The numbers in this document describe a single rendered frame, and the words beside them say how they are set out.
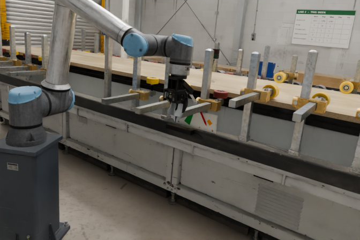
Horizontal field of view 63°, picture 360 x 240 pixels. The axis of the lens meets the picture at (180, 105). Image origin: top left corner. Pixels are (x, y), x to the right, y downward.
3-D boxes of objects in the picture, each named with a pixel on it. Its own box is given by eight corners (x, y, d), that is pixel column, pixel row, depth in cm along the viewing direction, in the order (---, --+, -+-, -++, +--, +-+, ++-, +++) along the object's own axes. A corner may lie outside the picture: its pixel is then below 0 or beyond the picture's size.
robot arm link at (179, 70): (177, 62, 132) (195, 65, 126) (176, 73, 133) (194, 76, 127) (165, 62, 124) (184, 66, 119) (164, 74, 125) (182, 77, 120)
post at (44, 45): (45, 94, 242) (43, 35, 231) (42, 93, 244) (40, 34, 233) (49, 94, 245) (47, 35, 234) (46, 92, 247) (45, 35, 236)
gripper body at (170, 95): (162, 102, 127) (164, 74, 124) (173, 99, 134) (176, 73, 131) (176, 105, 123) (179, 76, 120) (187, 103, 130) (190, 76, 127)
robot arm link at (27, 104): (1, 122, 146) (-1, 88, 142) (31, 115, 161) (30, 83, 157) (22, 128, 140) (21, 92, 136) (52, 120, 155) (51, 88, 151)
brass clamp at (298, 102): (323, 114, 124) (325, 102, 123) (290, 107, 131) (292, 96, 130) (325, 111, 129) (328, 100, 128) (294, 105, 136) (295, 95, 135)
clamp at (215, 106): (216, 111, 153) (217, 102, 152) (194, 106, 160) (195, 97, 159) (220, 110, 158) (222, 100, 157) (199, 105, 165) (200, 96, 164)
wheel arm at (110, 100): (105, 106, 160) (105, 98, 159) (100, 105, 162) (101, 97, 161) (155, 96, 195) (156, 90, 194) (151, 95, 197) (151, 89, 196)
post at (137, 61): (134, 120, 189) (138, 44, 178) (130, 119, 191) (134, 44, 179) (138, 119, 192) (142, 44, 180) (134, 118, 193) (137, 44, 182)
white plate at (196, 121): (215, 134, 155) (217, 115, 153) (175, 122, 169) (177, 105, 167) (215, 133, 156) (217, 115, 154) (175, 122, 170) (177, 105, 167)
